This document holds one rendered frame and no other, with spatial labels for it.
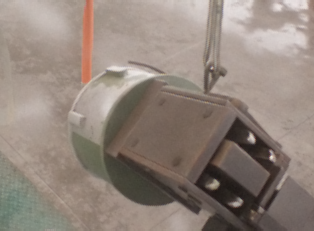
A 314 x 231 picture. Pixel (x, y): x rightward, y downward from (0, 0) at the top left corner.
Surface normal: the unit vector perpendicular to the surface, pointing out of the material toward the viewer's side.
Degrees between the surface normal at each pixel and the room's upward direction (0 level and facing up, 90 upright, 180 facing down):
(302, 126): 0
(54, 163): 0
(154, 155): 43
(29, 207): 0
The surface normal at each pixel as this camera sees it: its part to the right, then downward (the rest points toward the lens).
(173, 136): -0.68, -0.55
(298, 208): 0.50, 0.16
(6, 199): 0.00, -0.77
